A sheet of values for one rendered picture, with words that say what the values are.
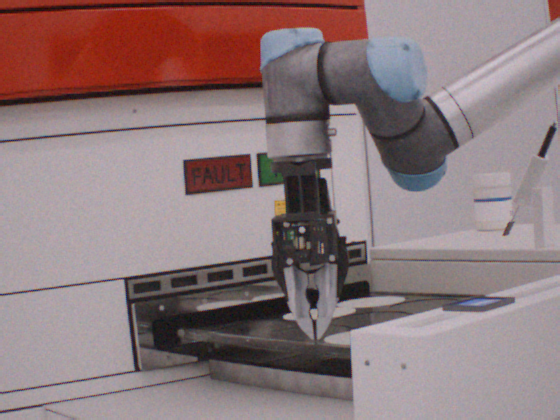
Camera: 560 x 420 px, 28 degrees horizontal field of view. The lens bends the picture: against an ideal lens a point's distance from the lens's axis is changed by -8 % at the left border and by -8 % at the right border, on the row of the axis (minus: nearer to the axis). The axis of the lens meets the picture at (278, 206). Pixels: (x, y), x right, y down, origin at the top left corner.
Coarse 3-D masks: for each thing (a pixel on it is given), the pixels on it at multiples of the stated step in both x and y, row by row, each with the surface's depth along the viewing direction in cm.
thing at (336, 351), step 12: (180, 336) 156; (192, 336) 154; (204, 336) 152; (216, 336) 150; (228, 336) 149; (240, 336) 147; (264, 348) 143; (276, 348) 141; (288, 348) 140; (300, 348) 138; (312, 348) 137; (324, 348) 135; (336, 348) 134; (348, 348) 132
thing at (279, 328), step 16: (400, 304) 166; (416, 304) 164; (432, 304) 162; (240, 320) 163; (256, 320) 162; (272, 320) 161; (288, 320) 160; (336, 320) 157; (352, 320) 155; (368, 320) 154; (384, 320) 152; (256, 336) 148; (272, 336) 147; (288, 336) 147; (304, 336) 146
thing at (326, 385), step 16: (224, 368) 159; (240, 368) 157; (256, 368) 154; (272, 368) 152; (288, 368) 151; (304, 368) 150; (256, 384) 154; (272, 384) 152; (288, 384) 149; (304, 384) 147; (320, 384) 145; (336, 384) 142; (352, 384) 140; (352, 400) 141
